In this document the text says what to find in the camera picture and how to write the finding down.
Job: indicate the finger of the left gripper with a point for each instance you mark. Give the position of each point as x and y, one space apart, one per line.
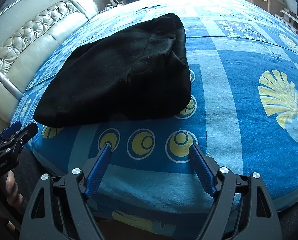
25 134
11 130

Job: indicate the blue patterned bed sheet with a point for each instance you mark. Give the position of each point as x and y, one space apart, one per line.
243 112

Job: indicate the white tv cabinet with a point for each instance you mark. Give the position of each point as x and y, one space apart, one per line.
289 18

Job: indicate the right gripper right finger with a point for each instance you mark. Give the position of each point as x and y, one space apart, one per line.
242 207

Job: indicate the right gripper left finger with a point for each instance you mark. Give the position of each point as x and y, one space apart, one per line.
58 207

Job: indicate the cream tufted leather headboard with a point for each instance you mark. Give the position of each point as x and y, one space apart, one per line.
22 54

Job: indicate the person's left hand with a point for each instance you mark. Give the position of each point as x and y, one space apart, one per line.
13 197

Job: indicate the black pants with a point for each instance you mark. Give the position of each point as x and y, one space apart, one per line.
138 73

